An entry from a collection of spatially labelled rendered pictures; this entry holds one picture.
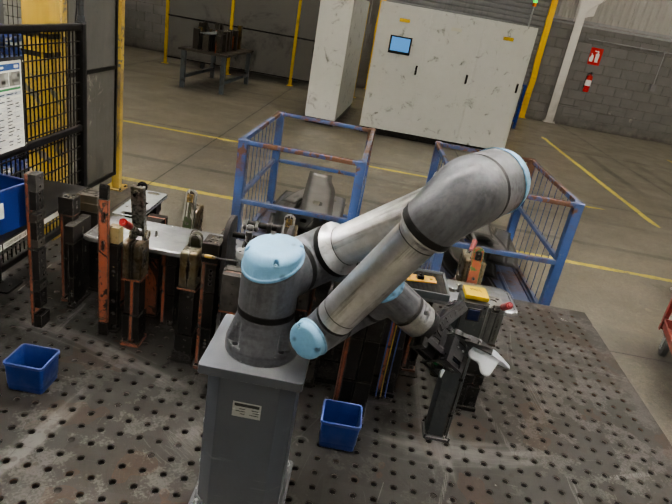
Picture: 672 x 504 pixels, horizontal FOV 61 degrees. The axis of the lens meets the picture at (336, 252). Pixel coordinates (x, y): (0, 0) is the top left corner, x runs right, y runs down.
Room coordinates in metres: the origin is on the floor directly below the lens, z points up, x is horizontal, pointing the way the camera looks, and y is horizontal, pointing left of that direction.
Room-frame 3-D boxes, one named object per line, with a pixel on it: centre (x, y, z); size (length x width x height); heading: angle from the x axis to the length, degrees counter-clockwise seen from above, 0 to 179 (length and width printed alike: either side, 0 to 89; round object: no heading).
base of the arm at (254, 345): (1.00, 0.12, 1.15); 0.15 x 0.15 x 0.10
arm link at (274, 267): (1.01, 0.11, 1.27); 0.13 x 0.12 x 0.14; 149
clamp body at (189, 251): (1.48, 0.41, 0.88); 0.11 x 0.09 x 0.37; 0
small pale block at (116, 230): (1.55, 0.66, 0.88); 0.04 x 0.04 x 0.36; 0
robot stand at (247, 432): (1.00, 0.12, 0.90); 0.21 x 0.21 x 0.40; 89
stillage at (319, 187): (4.01, 0.28, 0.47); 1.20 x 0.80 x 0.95; 177
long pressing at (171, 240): (1.68, 0.09, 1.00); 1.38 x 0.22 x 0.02; 90
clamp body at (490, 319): (1.50, -0.47, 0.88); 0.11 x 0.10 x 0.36; 0
